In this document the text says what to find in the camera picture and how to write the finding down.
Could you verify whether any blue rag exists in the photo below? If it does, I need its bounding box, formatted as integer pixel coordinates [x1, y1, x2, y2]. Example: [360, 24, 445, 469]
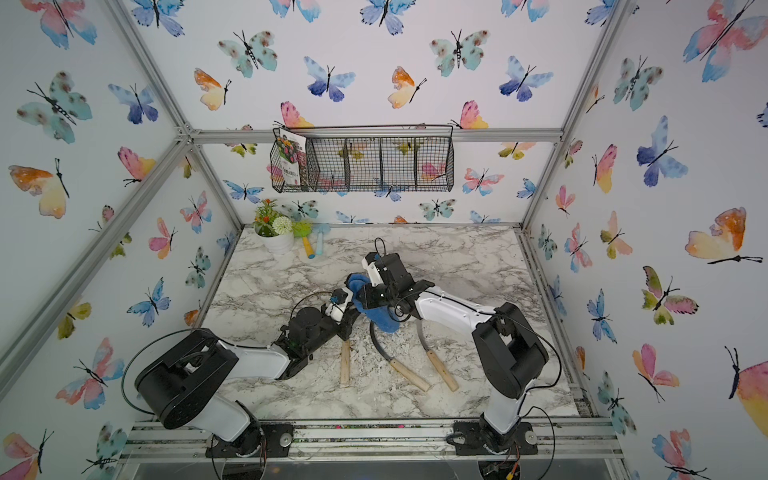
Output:
[362, 307, 400, 333]

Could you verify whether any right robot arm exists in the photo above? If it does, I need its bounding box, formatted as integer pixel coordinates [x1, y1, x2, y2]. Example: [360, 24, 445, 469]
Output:
[361, 252, 549, 436]

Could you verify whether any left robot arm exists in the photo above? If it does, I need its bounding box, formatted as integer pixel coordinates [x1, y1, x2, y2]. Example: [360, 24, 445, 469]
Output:
[134, 302, 360, 447]

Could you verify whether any green yellow toy brush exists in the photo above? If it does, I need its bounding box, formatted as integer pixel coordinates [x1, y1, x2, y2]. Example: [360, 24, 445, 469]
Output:
[293, 221, 316, 259]

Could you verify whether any light blue toy tool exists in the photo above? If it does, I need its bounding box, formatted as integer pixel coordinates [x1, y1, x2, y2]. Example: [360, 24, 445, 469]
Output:
[312, 223, 330, 256]

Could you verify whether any potted artificial plant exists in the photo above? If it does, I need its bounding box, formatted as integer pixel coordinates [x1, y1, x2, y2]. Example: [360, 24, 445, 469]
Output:
[253, 199, 294, 256]

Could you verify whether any colourful booklet in basket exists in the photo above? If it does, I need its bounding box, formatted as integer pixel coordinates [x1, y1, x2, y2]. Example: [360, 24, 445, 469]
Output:
[276, 128, 306, 186]

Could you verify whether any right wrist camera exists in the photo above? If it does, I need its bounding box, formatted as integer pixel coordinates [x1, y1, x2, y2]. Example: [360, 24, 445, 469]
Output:
[362, 252, 383, 286]

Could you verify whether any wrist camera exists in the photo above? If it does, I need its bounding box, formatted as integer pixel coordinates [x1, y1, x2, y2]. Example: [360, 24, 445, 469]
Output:
[325, 287, 353, 322]
[362, 252, 383, 286]

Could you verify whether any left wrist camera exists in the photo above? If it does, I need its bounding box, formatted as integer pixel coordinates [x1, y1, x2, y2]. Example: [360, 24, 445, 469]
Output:
[325, 287, 353, 322]

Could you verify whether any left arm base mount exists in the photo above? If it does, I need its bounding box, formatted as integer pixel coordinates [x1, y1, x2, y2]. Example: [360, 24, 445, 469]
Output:
[205, 422, 295, 460]

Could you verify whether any black wire basket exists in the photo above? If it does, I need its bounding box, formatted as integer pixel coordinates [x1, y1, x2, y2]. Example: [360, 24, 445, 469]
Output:
[269, 124, 455, 194]

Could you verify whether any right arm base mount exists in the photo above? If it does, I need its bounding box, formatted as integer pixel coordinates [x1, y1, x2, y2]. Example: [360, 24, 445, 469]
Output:
[445, 419, 538, 457]

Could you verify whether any aluminium front rail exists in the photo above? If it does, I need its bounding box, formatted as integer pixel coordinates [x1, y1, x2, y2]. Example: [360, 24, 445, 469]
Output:
[119, 417, 624, 464]

